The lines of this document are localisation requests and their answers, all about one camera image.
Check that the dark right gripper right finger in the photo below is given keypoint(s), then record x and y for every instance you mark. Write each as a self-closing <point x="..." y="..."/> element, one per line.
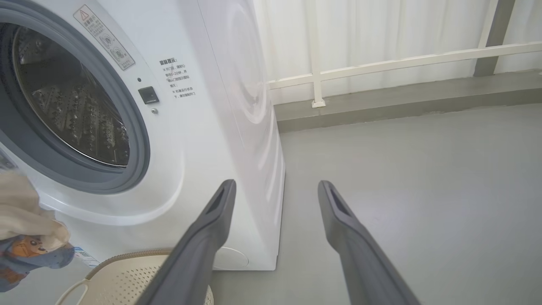
<point x="364" y="262"/>

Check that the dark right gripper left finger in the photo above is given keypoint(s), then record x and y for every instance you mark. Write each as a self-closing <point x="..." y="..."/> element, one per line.
<point x="199" y="254"/>

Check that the cream garment with blue trim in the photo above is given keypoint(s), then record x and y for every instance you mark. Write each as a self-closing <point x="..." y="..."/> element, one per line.
<point x="21" y="212"/>

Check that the cream perforated laundry basket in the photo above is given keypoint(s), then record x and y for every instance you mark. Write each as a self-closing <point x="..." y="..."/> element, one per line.
<point x="127" y="279"/>

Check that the white front-load washing machine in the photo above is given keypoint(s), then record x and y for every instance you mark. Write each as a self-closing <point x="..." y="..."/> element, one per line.
<point x="203" y="140"/>

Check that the grey rubber door gasket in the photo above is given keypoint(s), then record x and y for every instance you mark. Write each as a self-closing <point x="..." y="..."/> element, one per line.
<point x="127" y="127"/>

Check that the black door latch socket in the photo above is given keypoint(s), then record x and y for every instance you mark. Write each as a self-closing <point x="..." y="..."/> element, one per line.
<point x="148" y="95"/>

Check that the steel washing machine drum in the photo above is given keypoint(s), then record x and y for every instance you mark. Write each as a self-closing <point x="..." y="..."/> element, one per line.
<point x="72" y="106"/>

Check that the round white filter cover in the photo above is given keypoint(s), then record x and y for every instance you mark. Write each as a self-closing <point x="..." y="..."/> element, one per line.
<point x="230" y="258"/>

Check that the blue energy label sticker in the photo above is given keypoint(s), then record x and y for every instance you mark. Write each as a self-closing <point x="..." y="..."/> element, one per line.
<point x="87" y="256"/>

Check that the white metal railing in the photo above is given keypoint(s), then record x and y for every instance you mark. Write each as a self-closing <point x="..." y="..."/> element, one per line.
<point x="381" y="65"/>

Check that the white curtain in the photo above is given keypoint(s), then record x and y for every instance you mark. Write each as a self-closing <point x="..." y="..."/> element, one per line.
<point x="381" y="29"/>

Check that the warning sticker with red triangle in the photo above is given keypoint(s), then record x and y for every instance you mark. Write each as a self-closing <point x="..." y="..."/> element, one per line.
<point x="103" y="36"/>

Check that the grey pillar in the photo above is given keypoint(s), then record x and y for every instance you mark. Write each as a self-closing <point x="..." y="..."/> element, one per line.
<point x="495" y="34"/>

